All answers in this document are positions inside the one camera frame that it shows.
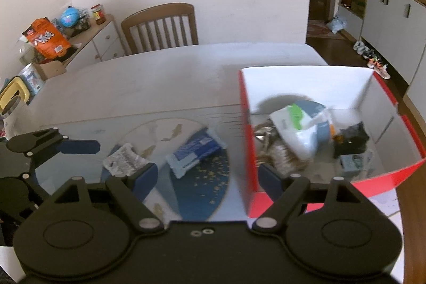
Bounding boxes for small white foil sachet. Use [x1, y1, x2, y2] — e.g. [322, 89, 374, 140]
[103, 143, 149, 177]

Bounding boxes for black snack packet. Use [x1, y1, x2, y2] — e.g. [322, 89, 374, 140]
[333, 122, 370, 159]

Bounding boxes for white tissue pack green grey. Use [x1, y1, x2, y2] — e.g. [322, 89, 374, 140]
[269, 100, 335, 161]

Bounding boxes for silver wrapper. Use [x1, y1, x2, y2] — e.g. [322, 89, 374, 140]
[253, 120, 280, 149]

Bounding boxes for blue white snack packet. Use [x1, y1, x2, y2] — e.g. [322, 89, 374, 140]
[165, 127, 227, 179]

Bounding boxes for small teal packet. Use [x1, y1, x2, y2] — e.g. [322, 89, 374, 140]
[339, 149, 375, 179]

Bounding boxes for orange snack bag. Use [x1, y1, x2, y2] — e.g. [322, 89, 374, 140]
[22, 17, 72, 60]

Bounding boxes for blue round pattern table mat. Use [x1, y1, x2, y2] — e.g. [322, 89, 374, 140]
[110, 117, 230, 223]

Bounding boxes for white side drawer cabinet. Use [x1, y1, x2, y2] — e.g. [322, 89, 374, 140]
[32, 14, 126, 80]

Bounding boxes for blue globe ball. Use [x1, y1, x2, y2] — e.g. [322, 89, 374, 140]
[60, 6, 80, 28]

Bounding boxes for red cardboard shoe box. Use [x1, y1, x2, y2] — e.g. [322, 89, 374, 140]
[239, 65, 425, 218]

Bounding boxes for red lidded jar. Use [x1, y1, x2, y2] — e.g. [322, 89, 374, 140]
[91, 4, 106, 25]

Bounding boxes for shoes on floor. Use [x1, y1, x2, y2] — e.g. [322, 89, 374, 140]
[352, 41, 391, 80]

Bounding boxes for brown wooden chair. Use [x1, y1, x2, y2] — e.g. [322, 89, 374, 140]
[121, 3, 199, 54]

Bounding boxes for light blue bag on floor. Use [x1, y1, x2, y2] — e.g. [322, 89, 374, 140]
[326, 15, 347, 34]

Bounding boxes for yellow handled container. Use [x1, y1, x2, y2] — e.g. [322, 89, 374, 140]
[0, 76, 31, 111]

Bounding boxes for white grey wall cabinet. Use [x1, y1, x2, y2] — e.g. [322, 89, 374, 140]
[337, 0, 425, 94]

